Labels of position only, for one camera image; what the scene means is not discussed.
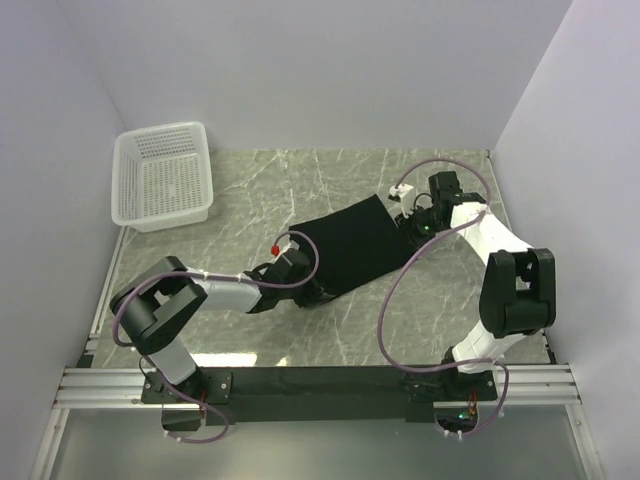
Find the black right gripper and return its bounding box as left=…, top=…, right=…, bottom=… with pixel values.
left=395, top=204, right=448, bottom=253

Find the black t-shirt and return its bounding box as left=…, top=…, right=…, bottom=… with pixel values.
left=289, top=195, right=415, bottom=307

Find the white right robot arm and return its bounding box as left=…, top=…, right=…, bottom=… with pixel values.
left=389, top=171, right=556, bottom=399

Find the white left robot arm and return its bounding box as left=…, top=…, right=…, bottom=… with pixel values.
left=110, top=248, right=336, bottom=402

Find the white plastic basket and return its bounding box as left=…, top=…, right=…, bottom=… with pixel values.
left=111, top=121, right=213, bottom=233

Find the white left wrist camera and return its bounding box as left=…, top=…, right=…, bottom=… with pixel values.
left=270, top=241, right=299, bottom=258

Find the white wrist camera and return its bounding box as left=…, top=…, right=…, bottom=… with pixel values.
left=270, top=241, right=299, bottom=258
left=388, top=183, right=416, bottom=204

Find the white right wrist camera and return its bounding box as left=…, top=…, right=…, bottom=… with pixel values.
left=388, top=183, right=416, bottom=204

